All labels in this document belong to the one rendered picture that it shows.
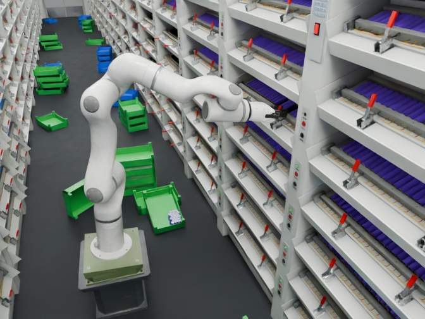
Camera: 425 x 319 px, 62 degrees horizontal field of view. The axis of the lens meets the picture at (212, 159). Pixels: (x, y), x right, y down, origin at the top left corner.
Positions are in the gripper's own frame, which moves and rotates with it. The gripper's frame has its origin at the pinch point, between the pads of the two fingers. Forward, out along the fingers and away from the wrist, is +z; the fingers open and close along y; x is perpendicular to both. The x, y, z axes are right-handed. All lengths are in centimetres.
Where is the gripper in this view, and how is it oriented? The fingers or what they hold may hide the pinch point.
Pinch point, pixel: (280, 111)
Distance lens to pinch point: 141.3
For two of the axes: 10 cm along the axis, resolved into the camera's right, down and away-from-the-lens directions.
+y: 3.7, 4.8, -8.0
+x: 1.6, -8.8, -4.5
